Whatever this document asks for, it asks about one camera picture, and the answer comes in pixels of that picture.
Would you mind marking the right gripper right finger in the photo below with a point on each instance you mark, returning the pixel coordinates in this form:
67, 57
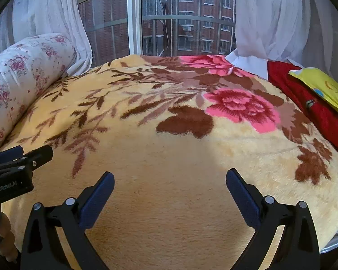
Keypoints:
298, 247

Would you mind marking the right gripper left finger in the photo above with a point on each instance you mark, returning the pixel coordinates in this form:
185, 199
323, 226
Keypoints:
42, 248

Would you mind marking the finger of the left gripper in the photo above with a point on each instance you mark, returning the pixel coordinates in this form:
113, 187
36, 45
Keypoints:
11, 154
35, 158

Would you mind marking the person's left hand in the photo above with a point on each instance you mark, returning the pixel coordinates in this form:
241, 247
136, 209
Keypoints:
7, 244

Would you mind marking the folded pink floral quilt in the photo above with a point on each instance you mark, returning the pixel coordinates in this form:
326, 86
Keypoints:
27, 69

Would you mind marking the red cloth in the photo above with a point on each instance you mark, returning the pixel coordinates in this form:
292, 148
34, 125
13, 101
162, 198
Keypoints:
317, 110

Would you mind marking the yellow floral plush blanket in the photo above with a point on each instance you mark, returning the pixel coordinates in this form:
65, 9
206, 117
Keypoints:
169, 129

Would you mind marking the left white curtain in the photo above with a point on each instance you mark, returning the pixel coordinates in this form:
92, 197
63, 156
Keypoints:
26, 18

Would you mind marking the white curtain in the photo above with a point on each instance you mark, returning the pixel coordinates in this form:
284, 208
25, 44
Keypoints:
303, 32
26, 18

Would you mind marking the yellow pillow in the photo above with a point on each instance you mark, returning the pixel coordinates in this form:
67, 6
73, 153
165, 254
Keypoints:
319, 82

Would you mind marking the right white curtain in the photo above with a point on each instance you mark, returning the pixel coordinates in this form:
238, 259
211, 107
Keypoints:
303, 32

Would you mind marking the window frame with railing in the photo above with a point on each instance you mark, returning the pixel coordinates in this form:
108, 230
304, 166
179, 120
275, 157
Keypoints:
117, 28

